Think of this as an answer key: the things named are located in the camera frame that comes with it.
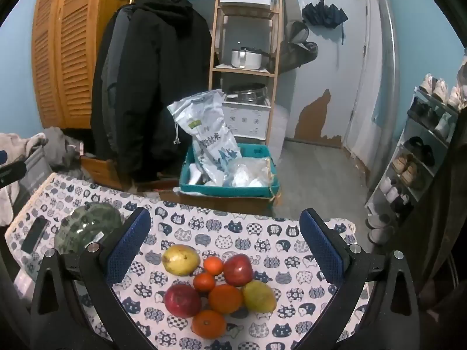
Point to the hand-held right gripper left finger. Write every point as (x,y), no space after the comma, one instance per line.
(127,248)

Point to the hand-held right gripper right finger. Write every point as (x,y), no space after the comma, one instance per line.
(324,251)

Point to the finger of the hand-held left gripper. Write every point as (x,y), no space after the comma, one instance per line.
(3,157)
(12,175)

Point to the green glass bowl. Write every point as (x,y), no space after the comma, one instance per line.
(84,222)

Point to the yellow pear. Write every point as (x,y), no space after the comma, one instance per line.
(180,260)
(259,297)

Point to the red apple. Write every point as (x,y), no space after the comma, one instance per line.
(238,269)
(182,300)

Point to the small tangerine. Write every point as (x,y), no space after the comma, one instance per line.
(204,282)
(213,265)

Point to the orange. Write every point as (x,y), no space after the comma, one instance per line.
(209,324)
(226,299)

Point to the grey laundry basket with clothes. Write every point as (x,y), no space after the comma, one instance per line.
(14,142)

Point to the grey fabric basket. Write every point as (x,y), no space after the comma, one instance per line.
(36,175)

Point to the grey clothing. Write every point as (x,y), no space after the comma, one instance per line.
(60,149)

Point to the black phone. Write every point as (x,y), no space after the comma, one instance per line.
(34,235)

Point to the wooden drawer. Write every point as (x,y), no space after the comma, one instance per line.
(102,171)

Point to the cardboard box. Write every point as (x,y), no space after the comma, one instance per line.
(219,204)

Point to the teal plastic basket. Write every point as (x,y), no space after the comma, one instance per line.
(219,190)

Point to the clear plastic bag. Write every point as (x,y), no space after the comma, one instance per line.
(248,175)

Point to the shoe rack with shoes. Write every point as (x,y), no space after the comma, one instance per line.
(412,171)

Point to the dark cloth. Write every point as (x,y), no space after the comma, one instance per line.
(445,226)

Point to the grey jacket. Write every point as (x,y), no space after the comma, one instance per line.
(109,91)

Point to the wooden louvered wardrobe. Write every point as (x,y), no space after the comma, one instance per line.
(73,43)

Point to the white rice bag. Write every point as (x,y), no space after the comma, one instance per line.
(211,142)

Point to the white storage box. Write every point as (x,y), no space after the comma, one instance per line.
(248,120)

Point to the grey shoe rack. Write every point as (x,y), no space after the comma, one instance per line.
(419,127)

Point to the black coat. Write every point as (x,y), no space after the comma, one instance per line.
(157,80)

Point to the steel pot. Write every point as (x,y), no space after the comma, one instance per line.
(248,93)

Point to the white door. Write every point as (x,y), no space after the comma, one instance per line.
(335,73)

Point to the silver pipe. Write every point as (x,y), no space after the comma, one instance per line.
(386,80)

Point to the wooden shelf rack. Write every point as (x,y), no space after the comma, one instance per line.
(240,71)

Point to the hanging dark bag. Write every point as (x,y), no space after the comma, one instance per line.
(297,51)

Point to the white cooking pot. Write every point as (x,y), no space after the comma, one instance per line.
(242,58)

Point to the dark folded umbrella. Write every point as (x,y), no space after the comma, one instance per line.
(324,14)

